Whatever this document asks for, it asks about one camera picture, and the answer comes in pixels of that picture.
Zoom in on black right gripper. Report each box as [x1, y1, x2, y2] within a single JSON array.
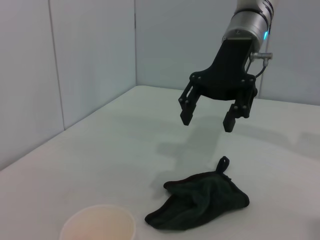
[[177, 38, 258, 133]]

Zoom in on dark blue rag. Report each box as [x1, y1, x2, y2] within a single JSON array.
[[144, 156, 250, 230]]

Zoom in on white paper cup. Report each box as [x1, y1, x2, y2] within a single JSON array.
[[59, 204, 137, 240]]

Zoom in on silver plug with grey cable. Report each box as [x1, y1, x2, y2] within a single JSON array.
[[249, 51, 274, 79]]

